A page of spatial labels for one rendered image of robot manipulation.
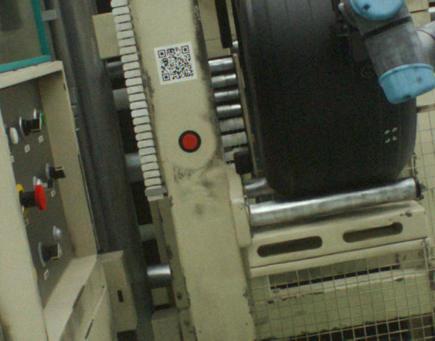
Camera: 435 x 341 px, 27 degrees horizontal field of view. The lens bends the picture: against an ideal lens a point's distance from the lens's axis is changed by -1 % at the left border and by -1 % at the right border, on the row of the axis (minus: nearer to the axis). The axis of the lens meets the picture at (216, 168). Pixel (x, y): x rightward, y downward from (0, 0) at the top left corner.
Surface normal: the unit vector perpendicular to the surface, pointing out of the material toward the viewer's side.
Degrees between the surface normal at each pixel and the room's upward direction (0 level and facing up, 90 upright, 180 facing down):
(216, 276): 90
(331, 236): 90
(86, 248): 90
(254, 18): 73
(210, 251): 90
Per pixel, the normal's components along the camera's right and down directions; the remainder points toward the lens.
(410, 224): 0.00, 0.16
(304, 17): -0.04, -0.14
